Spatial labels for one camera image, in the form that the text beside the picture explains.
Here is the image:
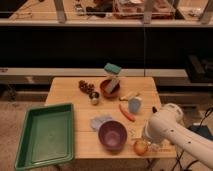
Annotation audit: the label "yellow red apple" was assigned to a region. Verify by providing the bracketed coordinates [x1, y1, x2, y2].
[133, 140, 148, 156]

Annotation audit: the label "black blue device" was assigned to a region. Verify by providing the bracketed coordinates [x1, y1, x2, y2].
[188, 125, 213, 141]

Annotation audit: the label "wooden table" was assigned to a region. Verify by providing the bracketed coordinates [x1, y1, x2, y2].
[44, 76, 178, 160]

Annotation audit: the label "purple bowl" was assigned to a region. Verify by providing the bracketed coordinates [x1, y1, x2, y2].
[98, 120, 127, 151]

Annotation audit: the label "black marker pen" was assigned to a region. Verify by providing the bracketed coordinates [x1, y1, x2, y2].
[152, 106, 158, 113]

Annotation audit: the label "brown wooden bowl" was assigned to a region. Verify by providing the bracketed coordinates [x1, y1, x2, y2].
[100, 79, 120, 99]

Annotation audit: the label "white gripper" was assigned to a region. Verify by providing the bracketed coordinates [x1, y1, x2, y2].
[142, 122, 163, 144]

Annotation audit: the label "white rectangular block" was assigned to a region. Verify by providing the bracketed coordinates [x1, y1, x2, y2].
[105, 77, 120, 93]

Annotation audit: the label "green plastic tray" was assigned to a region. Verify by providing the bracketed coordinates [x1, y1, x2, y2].
[15, 103, 75, 171]

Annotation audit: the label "light blue plastic cup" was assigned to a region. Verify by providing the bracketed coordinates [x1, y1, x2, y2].
[128, 97, 142, 113]

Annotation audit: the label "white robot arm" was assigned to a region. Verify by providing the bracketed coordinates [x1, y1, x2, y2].
[142, 103, 213, 169]

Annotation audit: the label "green sponge block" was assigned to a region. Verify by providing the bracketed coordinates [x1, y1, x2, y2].
[104, 63, 121, 75]

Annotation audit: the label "small metal cup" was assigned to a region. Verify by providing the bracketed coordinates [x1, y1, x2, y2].
[89, 91, 100, 105]

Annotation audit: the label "small yellow banana piece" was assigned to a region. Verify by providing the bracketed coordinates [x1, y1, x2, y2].
[119, 92, 140, 101]

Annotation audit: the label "dark grape bunch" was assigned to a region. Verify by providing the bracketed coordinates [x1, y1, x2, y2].
[79, 80, 95, 94]

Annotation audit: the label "orange carrot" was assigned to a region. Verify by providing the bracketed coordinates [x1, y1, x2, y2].
[119, 104, 135, 122]

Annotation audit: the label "black cables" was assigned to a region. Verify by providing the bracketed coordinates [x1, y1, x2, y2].
[173, 106, 213, 171]

